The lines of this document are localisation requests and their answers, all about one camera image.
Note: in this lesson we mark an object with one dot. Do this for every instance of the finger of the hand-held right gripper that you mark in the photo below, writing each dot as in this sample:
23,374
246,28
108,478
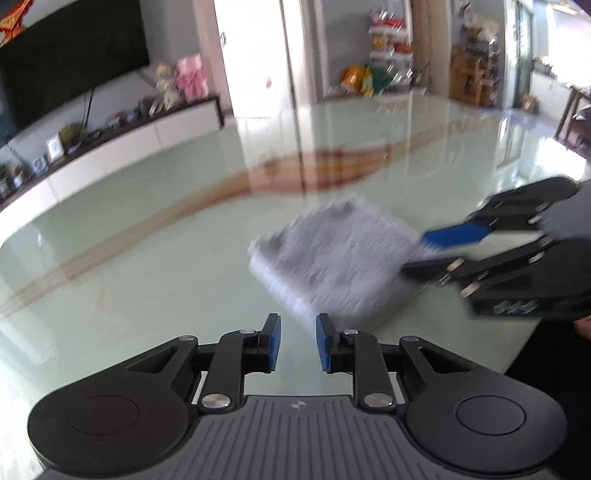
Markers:
455,234
498,263

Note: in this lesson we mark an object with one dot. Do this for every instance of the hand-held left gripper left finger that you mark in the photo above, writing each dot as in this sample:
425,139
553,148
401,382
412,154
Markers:
272,344

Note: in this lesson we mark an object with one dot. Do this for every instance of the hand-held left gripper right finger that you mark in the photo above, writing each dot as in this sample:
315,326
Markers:
324,344

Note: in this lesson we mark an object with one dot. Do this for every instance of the pink and grey towel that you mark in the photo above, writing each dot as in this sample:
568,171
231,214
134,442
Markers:
337,258

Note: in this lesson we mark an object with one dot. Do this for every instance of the person's right hand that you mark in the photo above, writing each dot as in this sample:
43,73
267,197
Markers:
584,328

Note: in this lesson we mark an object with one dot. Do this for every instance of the stacked wooden chairs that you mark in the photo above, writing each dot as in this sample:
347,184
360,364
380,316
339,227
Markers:
471,78

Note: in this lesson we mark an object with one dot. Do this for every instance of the dark wooden chair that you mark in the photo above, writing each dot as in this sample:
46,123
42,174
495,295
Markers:
575,120

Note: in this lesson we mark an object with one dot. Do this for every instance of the green bag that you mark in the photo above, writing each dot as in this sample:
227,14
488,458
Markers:
378,81

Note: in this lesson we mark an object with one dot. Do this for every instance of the orange yellow bag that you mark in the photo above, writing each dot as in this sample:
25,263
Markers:
353,79

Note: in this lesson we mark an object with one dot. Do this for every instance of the white shelf rack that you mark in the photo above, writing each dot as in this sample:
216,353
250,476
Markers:
390,41

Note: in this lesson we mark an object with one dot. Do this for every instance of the metal shelf with goods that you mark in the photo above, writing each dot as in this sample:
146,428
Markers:
482,32

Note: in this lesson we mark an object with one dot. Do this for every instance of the white sideboard with dark top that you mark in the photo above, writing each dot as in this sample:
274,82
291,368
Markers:
115,152

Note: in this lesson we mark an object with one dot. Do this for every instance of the white door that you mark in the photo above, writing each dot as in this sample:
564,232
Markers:
263,55

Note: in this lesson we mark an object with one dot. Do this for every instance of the pink gift box with bow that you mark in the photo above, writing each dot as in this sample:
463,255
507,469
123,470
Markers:
193,76

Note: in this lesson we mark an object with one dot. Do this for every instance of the beige doll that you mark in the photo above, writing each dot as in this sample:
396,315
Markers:
166,85

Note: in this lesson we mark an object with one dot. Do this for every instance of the yellow flower plant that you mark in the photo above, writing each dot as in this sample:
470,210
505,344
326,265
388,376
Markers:
70,136

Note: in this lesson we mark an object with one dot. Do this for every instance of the small potted plant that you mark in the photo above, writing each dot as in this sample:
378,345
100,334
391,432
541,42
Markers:
19,177

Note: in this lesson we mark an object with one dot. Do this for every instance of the black television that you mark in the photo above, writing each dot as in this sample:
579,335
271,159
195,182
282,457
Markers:
69,60

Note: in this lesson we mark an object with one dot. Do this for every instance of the red hanging decoration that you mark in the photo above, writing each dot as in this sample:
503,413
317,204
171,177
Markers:
16,18

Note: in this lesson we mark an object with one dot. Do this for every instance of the large photo frame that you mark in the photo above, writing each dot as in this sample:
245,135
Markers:
55,147

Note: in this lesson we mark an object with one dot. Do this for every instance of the small photo frame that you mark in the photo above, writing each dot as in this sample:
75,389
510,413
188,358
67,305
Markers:
39,165

